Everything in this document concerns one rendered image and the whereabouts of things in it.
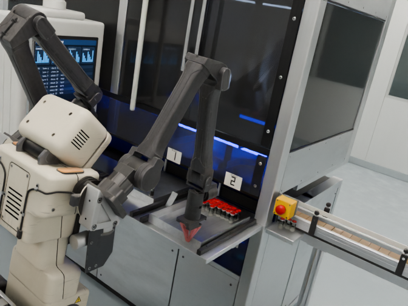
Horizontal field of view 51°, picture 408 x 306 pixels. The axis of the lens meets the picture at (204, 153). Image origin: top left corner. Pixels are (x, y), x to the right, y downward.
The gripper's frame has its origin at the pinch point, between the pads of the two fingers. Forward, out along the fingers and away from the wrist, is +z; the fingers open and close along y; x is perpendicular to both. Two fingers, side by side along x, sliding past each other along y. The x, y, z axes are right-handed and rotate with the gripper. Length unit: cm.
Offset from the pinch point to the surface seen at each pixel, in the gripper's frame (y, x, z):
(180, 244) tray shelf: -1.7, 1.8, 2.3
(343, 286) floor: 175, -23, 88
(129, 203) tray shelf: 5.8, 36.2, 2.0
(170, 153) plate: 37, 43, -13
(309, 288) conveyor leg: 53, -33, 28
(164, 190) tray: 28.4, 36.5, 1.5
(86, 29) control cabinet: 19, 91, -62
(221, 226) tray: 22.9, 0.1, 1.8
